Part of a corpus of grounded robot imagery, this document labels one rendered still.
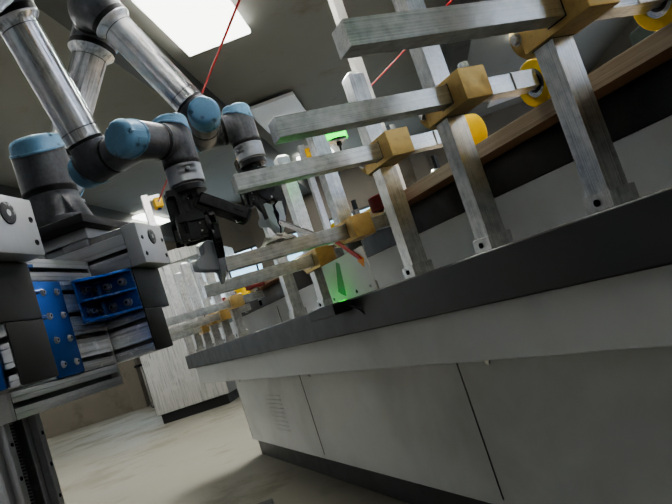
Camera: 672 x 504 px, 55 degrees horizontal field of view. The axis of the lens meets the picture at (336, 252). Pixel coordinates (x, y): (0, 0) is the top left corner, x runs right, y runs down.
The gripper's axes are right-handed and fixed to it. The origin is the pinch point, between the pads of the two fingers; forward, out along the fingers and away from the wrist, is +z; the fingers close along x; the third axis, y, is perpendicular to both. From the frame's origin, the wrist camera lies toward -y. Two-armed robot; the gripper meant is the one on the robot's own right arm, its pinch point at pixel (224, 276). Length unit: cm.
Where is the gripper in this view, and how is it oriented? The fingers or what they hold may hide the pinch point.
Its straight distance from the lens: 134.4
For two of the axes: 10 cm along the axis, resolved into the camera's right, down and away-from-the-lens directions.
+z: 3.0, 9.5, -0.9
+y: -8.8, 2.3, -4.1
